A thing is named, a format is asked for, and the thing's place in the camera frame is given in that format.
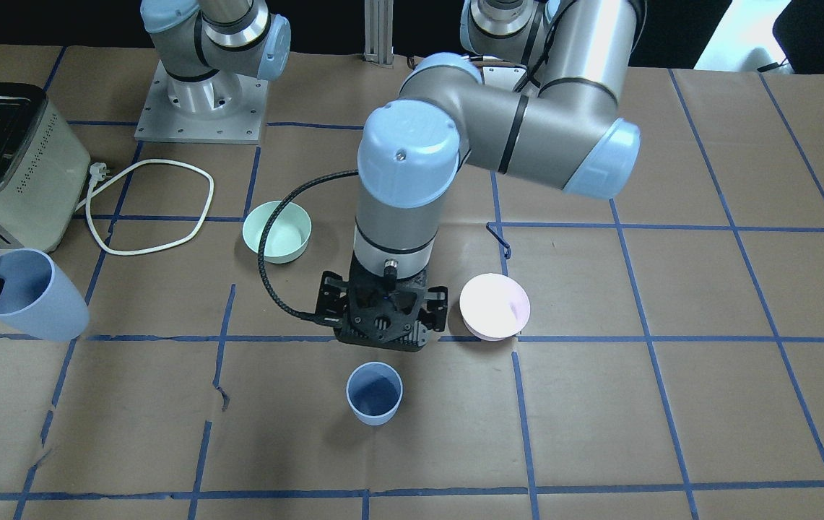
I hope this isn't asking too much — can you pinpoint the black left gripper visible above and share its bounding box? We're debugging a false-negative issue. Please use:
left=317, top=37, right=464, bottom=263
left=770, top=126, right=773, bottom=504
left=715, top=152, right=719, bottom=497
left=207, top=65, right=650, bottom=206
left=315, top=260, right=449, bottom=352

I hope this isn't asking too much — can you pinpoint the light blue cup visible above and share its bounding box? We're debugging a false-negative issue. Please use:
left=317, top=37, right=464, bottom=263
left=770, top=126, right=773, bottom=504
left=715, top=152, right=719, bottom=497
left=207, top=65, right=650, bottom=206
left=0, top=249, right=90, bottom=342

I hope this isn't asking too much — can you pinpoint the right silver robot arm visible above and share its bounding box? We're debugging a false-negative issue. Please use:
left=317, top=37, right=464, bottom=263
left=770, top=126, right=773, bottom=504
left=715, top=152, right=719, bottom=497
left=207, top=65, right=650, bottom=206
left=0, top=1, right=292, bottom=293

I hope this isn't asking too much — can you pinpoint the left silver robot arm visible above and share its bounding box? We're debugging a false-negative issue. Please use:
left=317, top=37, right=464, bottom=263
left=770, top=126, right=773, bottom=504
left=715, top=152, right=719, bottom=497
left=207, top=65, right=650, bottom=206
left=313, top=1, right=647, bottom=352

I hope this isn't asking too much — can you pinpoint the mint green bowl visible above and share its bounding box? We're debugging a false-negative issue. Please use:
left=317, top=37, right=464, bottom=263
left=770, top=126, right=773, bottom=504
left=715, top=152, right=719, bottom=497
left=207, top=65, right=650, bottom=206
left=241, top=201, right=312, bottom=264

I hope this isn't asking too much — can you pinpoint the cream chrome toaster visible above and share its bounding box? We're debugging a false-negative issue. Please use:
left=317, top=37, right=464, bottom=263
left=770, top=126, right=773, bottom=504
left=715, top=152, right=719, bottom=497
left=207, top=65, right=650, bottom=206
left=0, top=82, right=91, bottom=251

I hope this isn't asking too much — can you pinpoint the pink bowl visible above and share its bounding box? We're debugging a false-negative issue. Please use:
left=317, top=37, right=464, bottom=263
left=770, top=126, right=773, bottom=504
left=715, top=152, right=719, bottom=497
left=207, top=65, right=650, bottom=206
left=459, top=273, right=531, bottom=340

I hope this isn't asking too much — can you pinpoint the white toaster power cable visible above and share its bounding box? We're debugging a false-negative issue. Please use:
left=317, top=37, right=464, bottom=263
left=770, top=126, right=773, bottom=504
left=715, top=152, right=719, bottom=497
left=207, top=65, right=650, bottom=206
left=74, top=158, right=215, bottom=257

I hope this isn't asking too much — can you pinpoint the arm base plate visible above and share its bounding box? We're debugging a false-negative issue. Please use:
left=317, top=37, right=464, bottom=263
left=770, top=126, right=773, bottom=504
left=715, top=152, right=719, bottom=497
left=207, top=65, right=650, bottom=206
left=134, top=63, right=269, bottom=145

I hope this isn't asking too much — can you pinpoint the aluminium frame post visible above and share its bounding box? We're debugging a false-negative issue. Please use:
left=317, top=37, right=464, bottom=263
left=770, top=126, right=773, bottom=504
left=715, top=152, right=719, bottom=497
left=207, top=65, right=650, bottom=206
left=362, top=0, right=394, bottom=69

